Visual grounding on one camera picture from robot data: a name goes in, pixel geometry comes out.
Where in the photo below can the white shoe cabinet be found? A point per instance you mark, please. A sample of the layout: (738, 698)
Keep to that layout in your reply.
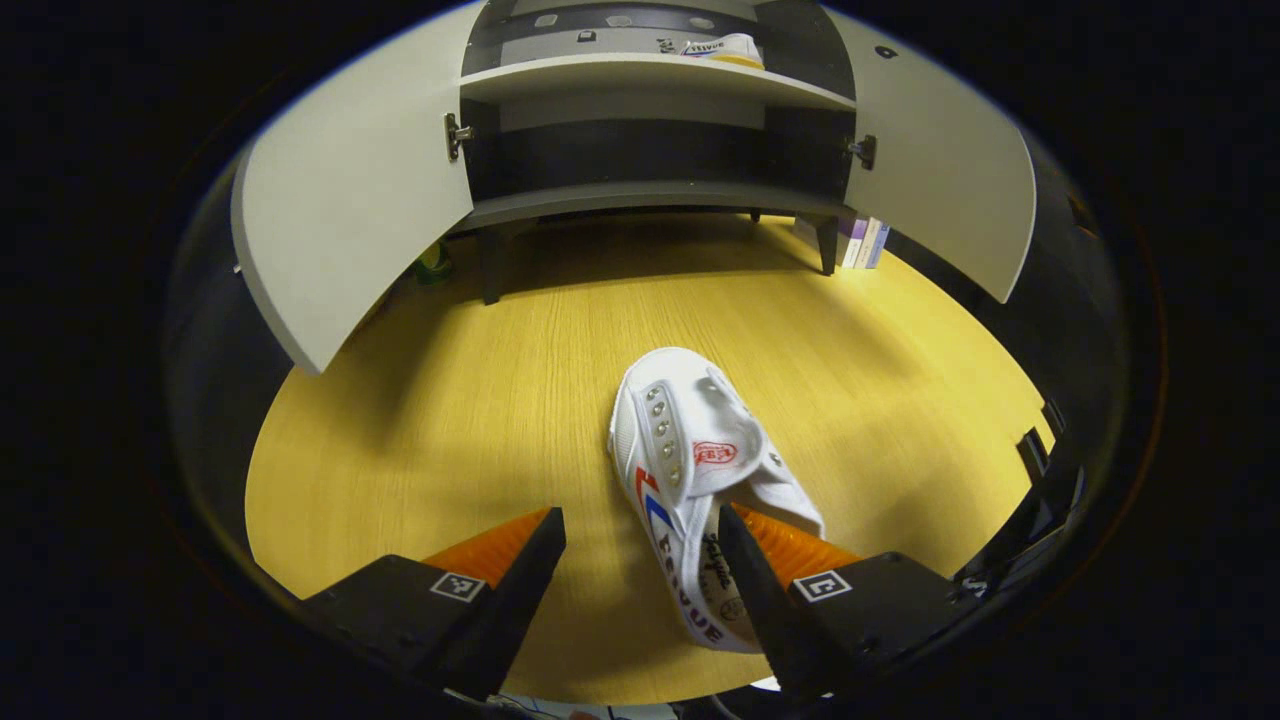
(650, 75)

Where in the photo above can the metal door hinge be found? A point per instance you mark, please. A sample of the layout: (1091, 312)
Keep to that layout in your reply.
(458, 135)
(863, 151)

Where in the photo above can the white canvas shoe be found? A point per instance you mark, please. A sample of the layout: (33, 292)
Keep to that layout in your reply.
(725, 48)
(690, 440)

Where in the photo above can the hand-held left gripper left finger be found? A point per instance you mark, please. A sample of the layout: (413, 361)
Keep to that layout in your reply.
(510, 620)

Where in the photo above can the white and purple book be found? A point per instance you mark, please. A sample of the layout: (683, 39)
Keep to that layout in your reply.
(850, 240)

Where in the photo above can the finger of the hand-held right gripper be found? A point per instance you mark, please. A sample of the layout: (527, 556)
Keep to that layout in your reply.
(1010, 560)

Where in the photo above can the white shoe cabinet door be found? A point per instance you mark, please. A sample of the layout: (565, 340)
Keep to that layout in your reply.
(940, 160)
(350, 200)

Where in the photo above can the yellow plush toy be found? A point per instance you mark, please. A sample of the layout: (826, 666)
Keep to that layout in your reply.
(433, 262)

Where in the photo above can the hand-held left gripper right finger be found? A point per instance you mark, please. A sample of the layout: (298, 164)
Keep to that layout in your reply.
(760, 610)

